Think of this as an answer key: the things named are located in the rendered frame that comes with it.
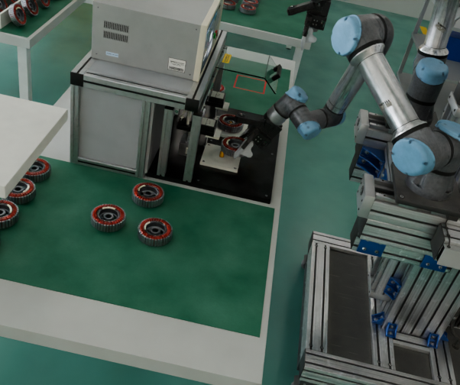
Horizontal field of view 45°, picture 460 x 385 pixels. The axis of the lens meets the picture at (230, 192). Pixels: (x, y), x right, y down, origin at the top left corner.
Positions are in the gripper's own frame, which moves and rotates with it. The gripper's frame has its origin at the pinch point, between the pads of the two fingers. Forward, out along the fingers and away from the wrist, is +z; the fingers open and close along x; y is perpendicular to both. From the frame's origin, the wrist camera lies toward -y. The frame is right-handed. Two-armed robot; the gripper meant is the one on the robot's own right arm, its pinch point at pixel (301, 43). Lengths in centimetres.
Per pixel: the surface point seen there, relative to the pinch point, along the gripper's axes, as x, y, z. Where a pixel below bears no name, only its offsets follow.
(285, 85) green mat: 45, -1, 40
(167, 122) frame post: -61, -40, 16
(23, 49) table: 31, -138, 48
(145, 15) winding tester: -50, -54, -16
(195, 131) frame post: -62, -30, 16
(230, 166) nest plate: -47, -16, 37
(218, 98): -20.0, -27.9, 23.2
